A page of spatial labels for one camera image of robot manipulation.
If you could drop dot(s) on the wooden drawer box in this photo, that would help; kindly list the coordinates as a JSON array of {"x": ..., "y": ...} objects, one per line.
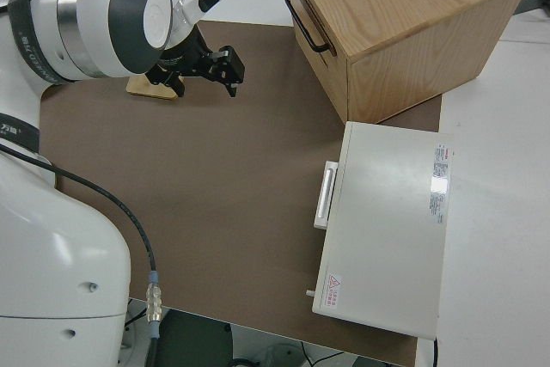
[{"x": 412, "y": 27}]

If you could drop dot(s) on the printed text label sticker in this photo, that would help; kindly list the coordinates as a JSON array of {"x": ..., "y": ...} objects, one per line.
[{"x": 440, "y": 182}]

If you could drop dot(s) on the light wooden plate rack base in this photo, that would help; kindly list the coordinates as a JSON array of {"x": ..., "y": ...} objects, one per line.
[{"x": 142, "y": 87}]

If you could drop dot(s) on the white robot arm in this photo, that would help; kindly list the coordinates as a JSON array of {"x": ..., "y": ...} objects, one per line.
[{"x": 77, "y": 229}]

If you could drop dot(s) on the red triangle warning sticker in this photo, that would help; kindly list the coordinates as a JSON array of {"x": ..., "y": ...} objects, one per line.
[{"x": 333, "y": 289}]

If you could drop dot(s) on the gray floor stand base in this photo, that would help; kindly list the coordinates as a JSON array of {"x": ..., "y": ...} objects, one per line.
[{"x": 281, "y": 356}]

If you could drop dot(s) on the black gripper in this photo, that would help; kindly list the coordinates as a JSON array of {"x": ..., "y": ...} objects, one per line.
[{"x": 191, "y": 59}]

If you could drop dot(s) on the brown table mat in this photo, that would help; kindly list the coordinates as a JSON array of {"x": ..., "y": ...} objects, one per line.
[{"x": 215, "y": 178}]

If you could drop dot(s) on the white microwave oven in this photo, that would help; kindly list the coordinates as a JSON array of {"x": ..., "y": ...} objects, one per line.
[{"x": 386, "y": 229}]

